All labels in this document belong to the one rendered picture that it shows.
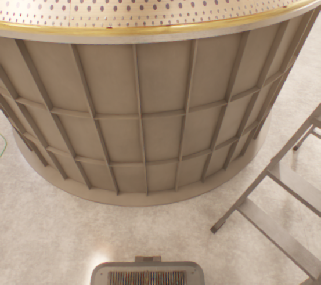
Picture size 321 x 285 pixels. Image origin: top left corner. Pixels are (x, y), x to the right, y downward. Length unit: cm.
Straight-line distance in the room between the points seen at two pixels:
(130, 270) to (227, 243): 62
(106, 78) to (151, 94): 18
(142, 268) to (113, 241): 37
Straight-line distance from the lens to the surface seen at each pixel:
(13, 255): 176
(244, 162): 185
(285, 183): 114
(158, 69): 85
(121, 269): 128
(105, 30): 74
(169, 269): 127
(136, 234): 158
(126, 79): 88
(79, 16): 78
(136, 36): 72
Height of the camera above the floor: 152
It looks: 50 degrees down
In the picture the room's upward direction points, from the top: 1 degrees clockwise
